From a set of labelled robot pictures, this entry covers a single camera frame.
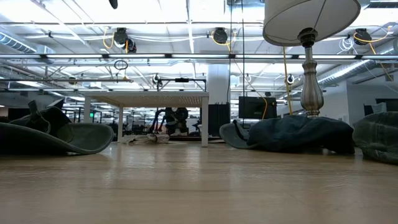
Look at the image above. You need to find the dark green cap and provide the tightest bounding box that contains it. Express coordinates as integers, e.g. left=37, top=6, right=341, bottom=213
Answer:
left=0, top=99, right=115, bottom=156

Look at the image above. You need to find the dark teal cap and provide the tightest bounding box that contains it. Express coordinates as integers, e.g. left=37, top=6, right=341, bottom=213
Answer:
left=219, top=114, right=356, bottom=156

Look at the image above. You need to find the white perforated shelf riser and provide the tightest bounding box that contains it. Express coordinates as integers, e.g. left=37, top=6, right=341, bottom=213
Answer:
left=83, top=91, right=210, bottom=148

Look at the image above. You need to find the black cabinet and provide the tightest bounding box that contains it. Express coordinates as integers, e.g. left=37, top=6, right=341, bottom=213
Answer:
left=208, top=103, right=231, bottom=138

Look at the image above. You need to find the black distant display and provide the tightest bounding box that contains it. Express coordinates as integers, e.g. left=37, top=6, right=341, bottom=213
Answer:
left=238, top=96, right=277, bottom=119

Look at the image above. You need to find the white shade silver lamp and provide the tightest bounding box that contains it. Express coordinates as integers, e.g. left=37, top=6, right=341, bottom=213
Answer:
left=262, top=0, right=361, bottom=119

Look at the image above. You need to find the black ceiling cable reel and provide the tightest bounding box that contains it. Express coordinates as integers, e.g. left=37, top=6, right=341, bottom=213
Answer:
left=354, top=27, right=373, bottom=46
left=212, top=27, right=229, bottom=45
left=113, top=27, right=137, bottom=54

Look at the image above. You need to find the yellow hanging cable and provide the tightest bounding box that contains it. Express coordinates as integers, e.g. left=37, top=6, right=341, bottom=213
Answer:
left=281, top=46, right=295, bottom=116

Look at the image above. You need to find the green corduroy cap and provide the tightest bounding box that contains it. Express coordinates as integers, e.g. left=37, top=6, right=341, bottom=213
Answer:
left=352, top=111, right=398, bottom=166

